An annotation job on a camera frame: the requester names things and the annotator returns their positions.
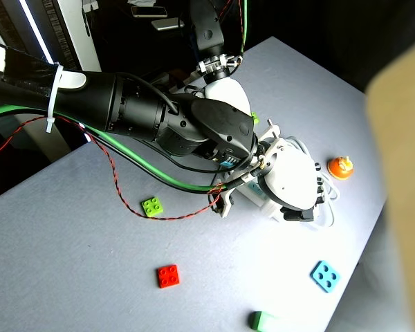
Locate white power strip blue sockets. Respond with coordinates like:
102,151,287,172
216,155,295,228

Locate orange toy fruit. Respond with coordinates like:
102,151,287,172
326,155,355,181

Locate blue block with four holes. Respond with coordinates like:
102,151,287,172
310,260,342,293

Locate tan cardboard panel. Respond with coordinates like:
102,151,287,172
365,34,415,332

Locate lime green toy brick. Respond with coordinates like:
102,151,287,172
140,196,166,218

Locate green rounded toy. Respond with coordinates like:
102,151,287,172
248,310,281,332

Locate red toy brick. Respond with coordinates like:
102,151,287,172
156,264,181,290

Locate grey flat device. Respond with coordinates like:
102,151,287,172
151,17,186,33

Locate white black-edged flat device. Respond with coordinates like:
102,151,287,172
130,5,168,19

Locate grey table cloth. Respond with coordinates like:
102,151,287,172
0,36,388,332

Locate white glowing light bar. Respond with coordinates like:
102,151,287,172
19,0,55,66

